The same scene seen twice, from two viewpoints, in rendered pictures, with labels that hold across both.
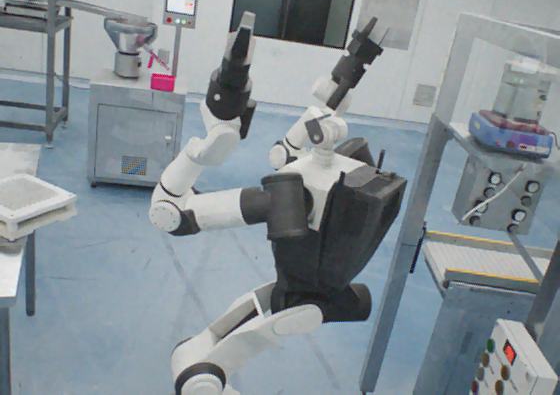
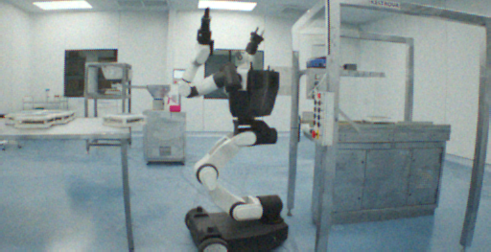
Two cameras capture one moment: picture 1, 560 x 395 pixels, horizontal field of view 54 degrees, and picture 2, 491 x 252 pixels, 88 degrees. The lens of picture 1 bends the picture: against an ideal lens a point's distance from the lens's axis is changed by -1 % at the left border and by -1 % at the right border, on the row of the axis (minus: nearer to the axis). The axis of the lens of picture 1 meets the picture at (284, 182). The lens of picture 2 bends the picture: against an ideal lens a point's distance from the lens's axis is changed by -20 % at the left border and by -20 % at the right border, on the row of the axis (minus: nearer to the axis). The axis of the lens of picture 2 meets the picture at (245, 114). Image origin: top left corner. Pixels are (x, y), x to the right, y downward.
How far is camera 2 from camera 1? 0.91 m
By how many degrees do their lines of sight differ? 17
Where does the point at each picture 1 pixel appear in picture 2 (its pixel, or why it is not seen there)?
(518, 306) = (343, 136)
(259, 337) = (229, 148)
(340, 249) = (256, 97)
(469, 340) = not seen: hidden behind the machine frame
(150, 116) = (171, 125)
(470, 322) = not seen: hidden behind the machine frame
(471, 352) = not seen: hidden behind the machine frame
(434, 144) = (294, 79)
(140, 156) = (167, 146)
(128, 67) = (158, 104)
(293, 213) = (233, 75)
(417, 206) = (294, 108)
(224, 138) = (204, 51)
